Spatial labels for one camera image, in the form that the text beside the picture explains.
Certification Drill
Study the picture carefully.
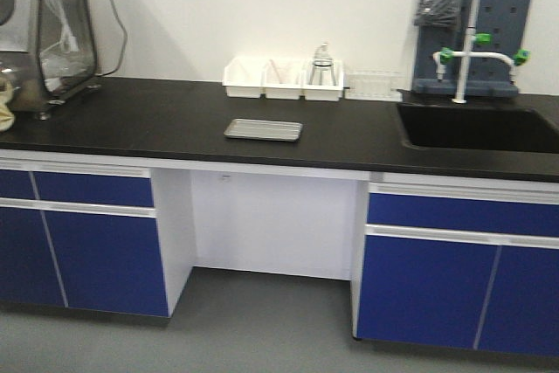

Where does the silver metal tray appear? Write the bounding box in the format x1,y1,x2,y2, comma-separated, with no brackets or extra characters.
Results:
224,118,303,142

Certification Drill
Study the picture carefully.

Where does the blue white bench cabinet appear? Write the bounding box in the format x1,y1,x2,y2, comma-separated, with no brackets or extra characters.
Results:
1,150,558,356

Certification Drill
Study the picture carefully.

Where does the white three-compartment bin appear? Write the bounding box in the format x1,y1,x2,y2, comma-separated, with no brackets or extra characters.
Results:
222,56,344,101

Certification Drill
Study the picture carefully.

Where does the glass flask in bin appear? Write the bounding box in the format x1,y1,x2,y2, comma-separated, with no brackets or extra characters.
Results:
308,42,337,86

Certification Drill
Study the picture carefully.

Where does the clear test tube rack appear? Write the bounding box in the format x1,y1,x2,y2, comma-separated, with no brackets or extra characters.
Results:
344,71,403,102

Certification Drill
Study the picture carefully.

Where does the black lab sink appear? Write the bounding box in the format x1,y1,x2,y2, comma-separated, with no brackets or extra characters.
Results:
397,103,558,154

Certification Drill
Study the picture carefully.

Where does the white lab faucet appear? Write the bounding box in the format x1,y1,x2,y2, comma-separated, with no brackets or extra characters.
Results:
432,0,531,104

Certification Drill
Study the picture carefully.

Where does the stainless steel lab appliance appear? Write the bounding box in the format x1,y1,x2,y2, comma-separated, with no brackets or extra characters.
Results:
1,0,98,119

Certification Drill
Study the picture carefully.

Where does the beige cloth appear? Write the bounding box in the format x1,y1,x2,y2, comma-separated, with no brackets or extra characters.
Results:
0,76,19,132

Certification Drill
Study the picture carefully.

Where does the grey pegboard drying rack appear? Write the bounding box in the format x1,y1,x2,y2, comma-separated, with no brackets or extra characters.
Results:
411,0,531,99

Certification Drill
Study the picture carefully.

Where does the grey power cable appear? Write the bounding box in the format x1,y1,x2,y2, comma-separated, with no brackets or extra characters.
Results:
90,0,128,78

